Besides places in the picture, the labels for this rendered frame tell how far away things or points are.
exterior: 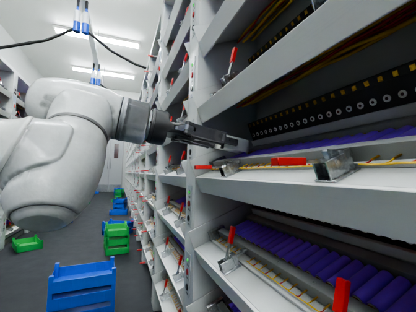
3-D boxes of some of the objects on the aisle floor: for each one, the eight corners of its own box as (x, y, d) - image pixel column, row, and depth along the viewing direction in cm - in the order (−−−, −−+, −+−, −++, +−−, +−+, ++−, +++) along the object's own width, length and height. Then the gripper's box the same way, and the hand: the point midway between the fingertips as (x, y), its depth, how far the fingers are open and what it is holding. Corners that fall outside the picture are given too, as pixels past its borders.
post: (189, 460, 62) (202, -155, 75) (180, 424, 70) (194, -121, 84) (255, 432, 68) (257, -126, 82) (240, 402, 77) (244, -97, 91)
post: (153, 311, 127) (164, -3, 140) (151, 302, 136) (161, 8, 149) (189, 305, 134) (196, 6, 147) (185, 296, 143) (192, 15, 156)
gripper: (157, 96, 43) (265, 127, 52) (147, 116, 59) (231, 137, 67) (149, 136, 43) (261, 160, 51) (140, 146, 58) (228, 163, 66)
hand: (232, 144), depth 57 cm, fingers open, 3 cm apart
